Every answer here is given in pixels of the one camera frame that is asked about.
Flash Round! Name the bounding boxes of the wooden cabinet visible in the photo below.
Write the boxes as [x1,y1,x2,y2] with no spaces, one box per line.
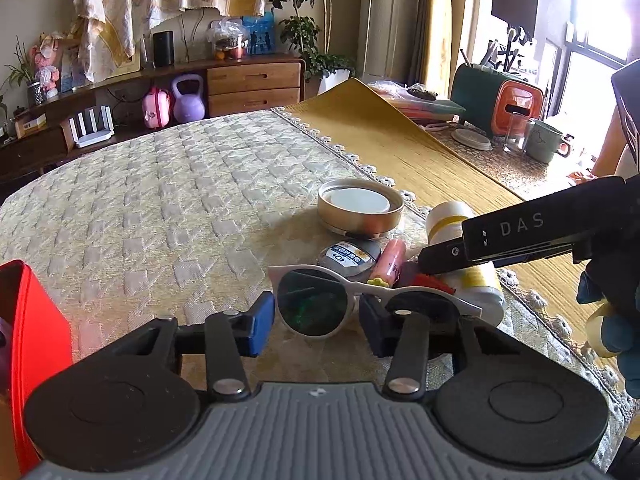
[0,57,307,181]

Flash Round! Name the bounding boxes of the white and yellow bottle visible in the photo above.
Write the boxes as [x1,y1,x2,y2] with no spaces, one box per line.
[426,201,506,326]

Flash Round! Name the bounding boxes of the tall potted plant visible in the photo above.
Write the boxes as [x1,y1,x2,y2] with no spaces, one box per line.
[267,0,356,96]

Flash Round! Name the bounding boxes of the gold round tin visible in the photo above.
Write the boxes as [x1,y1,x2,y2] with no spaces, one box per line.
[317,178,405,237]

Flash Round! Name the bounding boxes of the yellow curtain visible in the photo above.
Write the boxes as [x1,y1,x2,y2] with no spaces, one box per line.
[420,0,453,96]

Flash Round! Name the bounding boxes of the green mug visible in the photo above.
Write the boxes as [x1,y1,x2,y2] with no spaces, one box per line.
[524,119,572,163]

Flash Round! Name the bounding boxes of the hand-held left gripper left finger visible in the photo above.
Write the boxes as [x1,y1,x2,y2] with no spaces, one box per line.
[132,291,276,403]

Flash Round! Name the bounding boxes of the yellow table mat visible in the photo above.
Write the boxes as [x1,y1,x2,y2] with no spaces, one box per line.
[272,78,640,391]

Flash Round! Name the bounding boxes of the plastic bag of fruit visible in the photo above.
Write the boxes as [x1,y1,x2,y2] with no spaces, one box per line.
[207,17,250,61]

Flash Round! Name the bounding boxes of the cream quilted tablecloth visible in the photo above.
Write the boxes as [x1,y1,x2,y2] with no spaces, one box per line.
[0,110,633,471]

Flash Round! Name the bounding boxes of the red fuzzy item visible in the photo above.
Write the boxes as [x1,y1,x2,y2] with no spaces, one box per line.
[400,260,458,296]

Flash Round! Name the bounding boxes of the white router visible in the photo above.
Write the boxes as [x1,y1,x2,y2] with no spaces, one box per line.
[67,105,116,149]

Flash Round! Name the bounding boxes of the stack of flat packets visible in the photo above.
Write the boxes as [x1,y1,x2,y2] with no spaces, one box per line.
[367,80,466,121]

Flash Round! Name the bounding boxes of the white round lid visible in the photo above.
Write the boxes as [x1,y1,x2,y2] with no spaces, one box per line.
[451,128,493,152]

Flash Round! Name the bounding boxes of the person's right hand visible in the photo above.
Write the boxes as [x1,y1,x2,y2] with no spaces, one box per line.
[577,255,640,401]

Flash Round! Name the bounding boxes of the clear glass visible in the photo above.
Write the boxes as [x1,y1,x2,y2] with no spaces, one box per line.
[503,110,528,155]

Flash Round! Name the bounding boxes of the grey round case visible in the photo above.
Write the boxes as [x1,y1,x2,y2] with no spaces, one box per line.
[316,239,383,283]

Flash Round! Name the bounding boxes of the green storage container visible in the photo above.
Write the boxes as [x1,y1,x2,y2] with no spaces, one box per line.
[450,64,506,128]

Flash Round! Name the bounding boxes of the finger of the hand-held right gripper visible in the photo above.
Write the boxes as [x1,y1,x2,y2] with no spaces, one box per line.
[417,240,468,277]

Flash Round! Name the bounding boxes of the purple kettlebell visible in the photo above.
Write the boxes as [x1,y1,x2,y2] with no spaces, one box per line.
[171,74,207,123]

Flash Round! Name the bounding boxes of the pale tape roll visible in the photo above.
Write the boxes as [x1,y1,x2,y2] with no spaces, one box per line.
[587,302,623,358]

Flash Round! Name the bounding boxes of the small potted plant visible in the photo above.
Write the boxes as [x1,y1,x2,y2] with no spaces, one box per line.
[2,37,46,106]

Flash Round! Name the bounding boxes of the pink toy suitcase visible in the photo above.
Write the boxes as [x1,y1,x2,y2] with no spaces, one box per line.
[141,87,174,130]

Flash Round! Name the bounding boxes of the pink tube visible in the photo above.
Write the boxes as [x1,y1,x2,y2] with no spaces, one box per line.
[369,239,407,288]

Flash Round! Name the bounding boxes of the small cardboard box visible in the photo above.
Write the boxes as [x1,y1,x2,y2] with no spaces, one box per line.
[15,114,47,139]

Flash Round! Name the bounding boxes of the red box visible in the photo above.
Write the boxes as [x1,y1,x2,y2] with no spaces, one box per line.
[0,260,73,476]

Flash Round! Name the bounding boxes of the pink plush doll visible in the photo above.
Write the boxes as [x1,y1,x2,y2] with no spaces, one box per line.
[30,32,63,98]

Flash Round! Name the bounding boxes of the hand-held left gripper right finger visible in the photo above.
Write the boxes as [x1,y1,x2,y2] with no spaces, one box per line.
[358,292,506,396]

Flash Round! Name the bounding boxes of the black speaker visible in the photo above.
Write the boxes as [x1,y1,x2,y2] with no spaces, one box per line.
[152,30,175,68]

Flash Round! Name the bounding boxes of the white sunglasses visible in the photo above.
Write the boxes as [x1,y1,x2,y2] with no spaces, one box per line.
[268,265,483,342]

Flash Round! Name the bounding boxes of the person's right forearm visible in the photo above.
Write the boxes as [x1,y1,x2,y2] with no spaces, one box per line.
[591,105,632,180]

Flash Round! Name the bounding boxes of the orange box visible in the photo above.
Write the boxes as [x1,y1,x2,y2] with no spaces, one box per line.
[491,80,546,138]

